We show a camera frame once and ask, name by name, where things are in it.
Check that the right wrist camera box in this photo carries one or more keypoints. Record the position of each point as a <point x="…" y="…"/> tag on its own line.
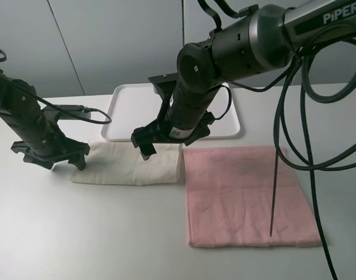
<point x="164" y="85"/>

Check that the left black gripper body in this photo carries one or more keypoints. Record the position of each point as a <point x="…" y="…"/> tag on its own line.
<point x="44" y="141"/>

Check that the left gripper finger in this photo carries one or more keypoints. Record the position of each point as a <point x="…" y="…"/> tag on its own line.
<point x="78" y="161"/>
<point x="45" y="164"/>

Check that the pink towel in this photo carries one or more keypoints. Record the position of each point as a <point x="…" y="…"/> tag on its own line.
<point x="229" y="196"/>

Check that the cream white towel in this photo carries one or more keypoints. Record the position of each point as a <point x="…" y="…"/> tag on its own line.
<point x="119" y="163"/>

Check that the black cable tie tail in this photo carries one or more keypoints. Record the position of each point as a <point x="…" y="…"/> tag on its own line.
<point x="276" y="136"/>

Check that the white rectangular plastic tray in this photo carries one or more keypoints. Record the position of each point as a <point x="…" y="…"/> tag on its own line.
<point x="136" y="105"/>

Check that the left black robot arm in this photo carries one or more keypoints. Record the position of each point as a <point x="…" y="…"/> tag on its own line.
<point x="18" y="103"/>

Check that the right grey black robot arm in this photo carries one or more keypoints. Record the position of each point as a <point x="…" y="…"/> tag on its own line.
<point x="262" y="39"/>

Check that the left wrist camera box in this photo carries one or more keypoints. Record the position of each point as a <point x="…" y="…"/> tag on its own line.
<point x="76" y="110"/>

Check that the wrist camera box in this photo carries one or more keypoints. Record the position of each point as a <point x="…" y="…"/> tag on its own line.
<point x="164" y="85"/>
<point x="76" y="110"/>

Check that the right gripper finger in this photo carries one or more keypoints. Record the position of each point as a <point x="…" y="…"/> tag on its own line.
<point x="147" y="150"/>
<point x="191" y="140"/>

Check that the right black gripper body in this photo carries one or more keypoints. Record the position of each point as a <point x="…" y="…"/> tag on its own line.
<point x="159" y="131"/>

